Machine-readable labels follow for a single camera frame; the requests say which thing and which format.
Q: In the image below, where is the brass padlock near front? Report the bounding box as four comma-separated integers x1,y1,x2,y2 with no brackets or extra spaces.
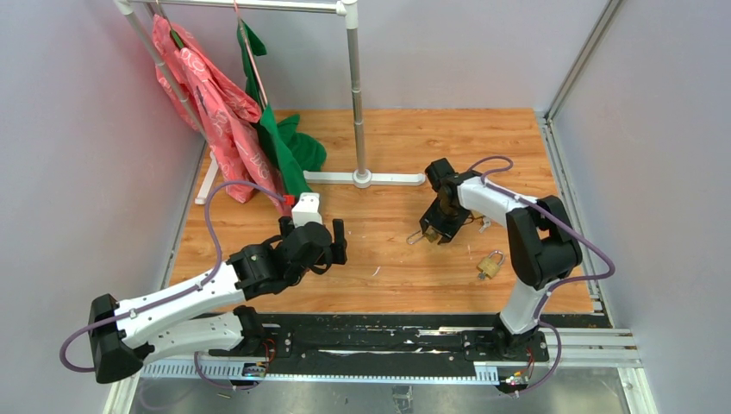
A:
477,250,505,280

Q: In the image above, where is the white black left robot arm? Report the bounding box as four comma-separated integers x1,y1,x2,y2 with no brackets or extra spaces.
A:
89,217,347,384

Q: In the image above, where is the brass padlock near back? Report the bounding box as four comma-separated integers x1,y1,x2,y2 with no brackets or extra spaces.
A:
472,216,492,234

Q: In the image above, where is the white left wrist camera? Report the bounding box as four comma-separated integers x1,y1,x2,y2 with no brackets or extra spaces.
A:
291,192,322,228

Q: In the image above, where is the small brass padlock with key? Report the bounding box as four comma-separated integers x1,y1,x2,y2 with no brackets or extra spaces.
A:
406,227,440,245

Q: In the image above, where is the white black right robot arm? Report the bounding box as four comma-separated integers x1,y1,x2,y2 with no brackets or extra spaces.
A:
419,158,583,361

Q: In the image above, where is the pink patterned garment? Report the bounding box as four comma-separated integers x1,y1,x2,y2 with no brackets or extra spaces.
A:
152,15,285,196

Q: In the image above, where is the green garment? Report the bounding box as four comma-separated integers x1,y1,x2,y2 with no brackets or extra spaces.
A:
236,21,327,197

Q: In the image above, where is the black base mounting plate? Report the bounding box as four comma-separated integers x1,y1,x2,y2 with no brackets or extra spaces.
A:
208,311,571,379

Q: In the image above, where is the slotted grey cable duct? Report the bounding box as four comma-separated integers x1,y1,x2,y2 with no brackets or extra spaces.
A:
141,360,501,386

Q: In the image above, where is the white metal clothes rack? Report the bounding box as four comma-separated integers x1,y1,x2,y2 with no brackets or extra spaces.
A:
114,1,426,189

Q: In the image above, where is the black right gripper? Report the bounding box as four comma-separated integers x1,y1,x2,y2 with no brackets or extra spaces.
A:
421,197,472,244

